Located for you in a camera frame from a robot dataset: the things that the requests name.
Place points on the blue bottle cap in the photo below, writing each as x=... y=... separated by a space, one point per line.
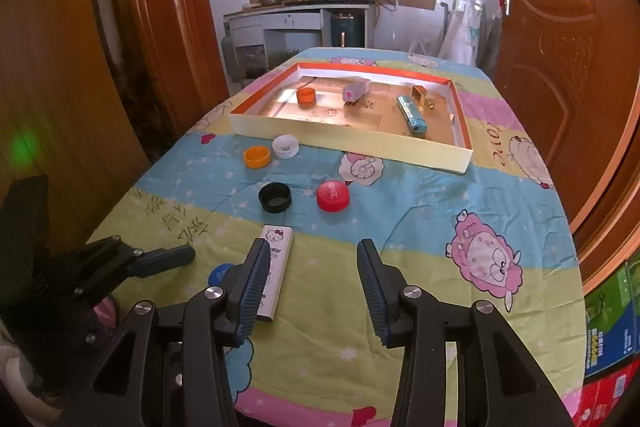
x=220 y=274

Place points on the red bottle cap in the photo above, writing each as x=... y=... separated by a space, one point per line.
x=332 y=196

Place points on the black bottle cap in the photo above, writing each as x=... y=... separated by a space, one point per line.
x=274 y=197

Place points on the grey metal pipe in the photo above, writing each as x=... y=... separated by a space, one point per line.
x=444 y=27

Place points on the clear patterned plastic case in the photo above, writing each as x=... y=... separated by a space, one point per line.
x=356 y=91

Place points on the small gold box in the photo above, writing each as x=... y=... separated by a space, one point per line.
x=419 y=97

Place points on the red carton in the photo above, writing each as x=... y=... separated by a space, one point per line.
x=607 y=399

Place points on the teal patterned box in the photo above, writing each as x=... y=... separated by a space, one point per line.
x=412 y=117

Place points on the plain wooden panel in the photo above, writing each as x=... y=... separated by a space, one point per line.
x=50 y=57

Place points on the cartoon sheep printed blanket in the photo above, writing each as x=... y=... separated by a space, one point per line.
x=400 y=207

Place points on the white kitchen counter cabinet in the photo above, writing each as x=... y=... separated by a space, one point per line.
x=280 y=24

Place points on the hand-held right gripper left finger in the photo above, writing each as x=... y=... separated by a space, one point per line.
x=255 y=287

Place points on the white plastic bag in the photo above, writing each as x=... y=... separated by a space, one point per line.
x=465 y=32

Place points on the orange rimmed cardboard box tray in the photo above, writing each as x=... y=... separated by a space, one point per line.
x=380 y=142

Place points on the light orange bottle cap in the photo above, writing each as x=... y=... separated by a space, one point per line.
x=257 y=157

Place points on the white cartoon print box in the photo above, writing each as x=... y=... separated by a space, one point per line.
x=277 y=257

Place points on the wooden door frame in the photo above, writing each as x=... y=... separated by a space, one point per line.
x=160 y=32

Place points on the person's clothing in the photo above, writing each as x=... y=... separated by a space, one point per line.
x=105 y=313

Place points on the white bottle cap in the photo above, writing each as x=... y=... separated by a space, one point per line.
x=285 y=146

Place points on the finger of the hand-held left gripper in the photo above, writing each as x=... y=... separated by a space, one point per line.
x=162 y=259

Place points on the carved wooden door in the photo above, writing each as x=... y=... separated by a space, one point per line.
x=560 y=57

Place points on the deep orange bottle cap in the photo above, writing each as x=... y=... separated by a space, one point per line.
x=305 y=96

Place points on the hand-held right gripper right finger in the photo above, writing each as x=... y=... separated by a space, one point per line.
x=372 y=292

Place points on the green cartons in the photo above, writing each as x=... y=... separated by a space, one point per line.
x=615 y=317

